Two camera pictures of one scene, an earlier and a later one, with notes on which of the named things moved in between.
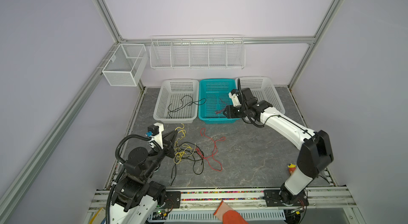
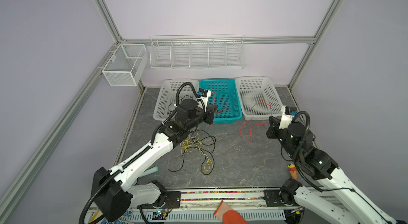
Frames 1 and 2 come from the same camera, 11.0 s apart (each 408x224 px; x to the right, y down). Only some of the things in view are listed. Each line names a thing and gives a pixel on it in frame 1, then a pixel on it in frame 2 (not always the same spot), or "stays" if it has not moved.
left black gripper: x=168 y=146 → x=209 y=112
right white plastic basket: x=264 y=88 stays
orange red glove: x=228 y=215 stays
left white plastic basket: x=177 y=102 stays
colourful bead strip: x=221 y=192 stays
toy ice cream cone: x=292 y=168 stays
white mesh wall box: x=128 y=65 stays
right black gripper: x=230 y=112 → x=274 y=129
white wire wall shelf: x=197 y=52 stays
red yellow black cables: x=184 y=150 → x=196 y=140
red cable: x=214 y=163 → x=254 y=125
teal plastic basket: x=213 y=98 stays
